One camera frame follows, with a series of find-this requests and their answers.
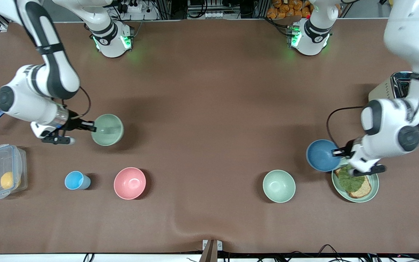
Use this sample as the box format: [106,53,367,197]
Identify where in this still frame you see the blue bowl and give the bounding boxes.
[306,139,342,172]

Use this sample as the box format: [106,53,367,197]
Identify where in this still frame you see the light green bowl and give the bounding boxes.
[91,114,124,147]
[263,170,296,203]

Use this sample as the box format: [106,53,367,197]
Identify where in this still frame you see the pink bowl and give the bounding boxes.
[113,167,147,200]

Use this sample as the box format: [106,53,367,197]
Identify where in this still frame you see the green lettuce leaf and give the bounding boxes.
[338,166,366,193]

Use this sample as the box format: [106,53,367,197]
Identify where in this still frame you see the bread slice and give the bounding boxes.
[334,167,372,199]

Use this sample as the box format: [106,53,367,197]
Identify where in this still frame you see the light green plate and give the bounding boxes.
[331,157,380,203]

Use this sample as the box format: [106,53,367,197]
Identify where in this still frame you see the light blue cup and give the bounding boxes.
[64,171,91,190]

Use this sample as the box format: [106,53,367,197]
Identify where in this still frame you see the cream and chrome toaster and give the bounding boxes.
[368,72,419,128]

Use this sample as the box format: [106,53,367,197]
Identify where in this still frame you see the yellow lemon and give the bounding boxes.
[0,172,21,190]

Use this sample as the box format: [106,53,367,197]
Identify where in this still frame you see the bag of orange snacks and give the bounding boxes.
[266,0,312,19]

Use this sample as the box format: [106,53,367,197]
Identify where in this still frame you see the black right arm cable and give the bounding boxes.
[62,86,92,120]

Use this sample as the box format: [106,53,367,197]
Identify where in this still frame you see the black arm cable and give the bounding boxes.
[326,106,367,147]
[62,86,92,120]

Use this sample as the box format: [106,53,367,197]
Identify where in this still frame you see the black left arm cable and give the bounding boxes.
[326,106,367,147]

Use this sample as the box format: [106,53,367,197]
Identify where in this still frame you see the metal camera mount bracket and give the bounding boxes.
[199,239,223,262]

